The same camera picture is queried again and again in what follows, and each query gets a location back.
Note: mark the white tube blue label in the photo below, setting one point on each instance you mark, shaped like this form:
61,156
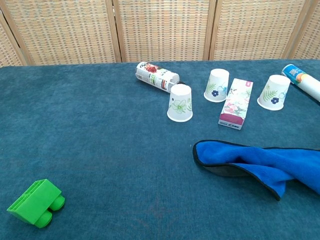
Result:
307,82

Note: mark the green toy building block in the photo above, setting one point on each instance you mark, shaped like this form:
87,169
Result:
32,202

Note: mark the white red drink can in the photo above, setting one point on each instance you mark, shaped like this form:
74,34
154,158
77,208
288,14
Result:
155,75

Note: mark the floral tissue box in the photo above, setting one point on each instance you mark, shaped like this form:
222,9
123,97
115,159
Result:
237,100

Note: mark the teal carpet table cover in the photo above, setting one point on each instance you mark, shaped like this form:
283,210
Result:
100,137

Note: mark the paper cup light blue flower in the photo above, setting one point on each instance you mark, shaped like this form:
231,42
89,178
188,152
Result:
217,85

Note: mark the blue microfibre cloth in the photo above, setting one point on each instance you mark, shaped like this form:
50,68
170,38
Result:
262,157

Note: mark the paper cup fern print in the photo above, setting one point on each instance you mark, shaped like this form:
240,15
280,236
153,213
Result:
273,92

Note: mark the paper cup green flower print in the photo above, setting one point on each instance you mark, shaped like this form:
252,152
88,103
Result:
180,105

